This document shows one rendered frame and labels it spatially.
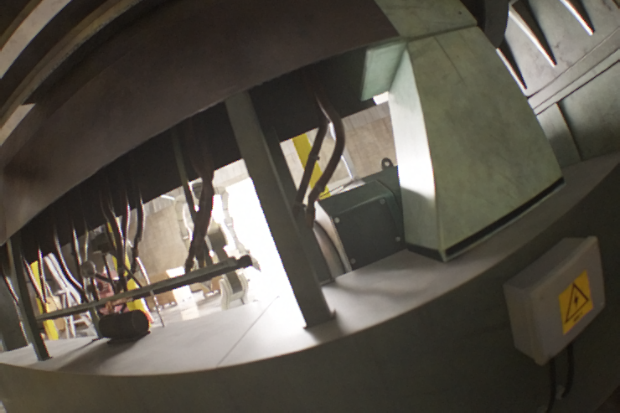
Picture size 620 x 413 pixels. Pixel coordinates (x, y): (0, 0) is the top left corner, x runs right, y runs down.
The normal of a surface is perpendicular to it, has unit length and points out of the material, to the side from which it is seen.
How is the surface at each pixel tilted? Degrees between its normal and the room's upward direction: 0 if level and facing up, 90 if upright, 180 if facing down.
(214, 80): 90
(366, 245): 90
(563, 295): 90
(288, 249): 90
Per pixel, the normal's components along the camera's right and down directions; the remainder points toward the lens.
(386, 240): 0.23, -0.28
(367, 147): -0.09, -0.16
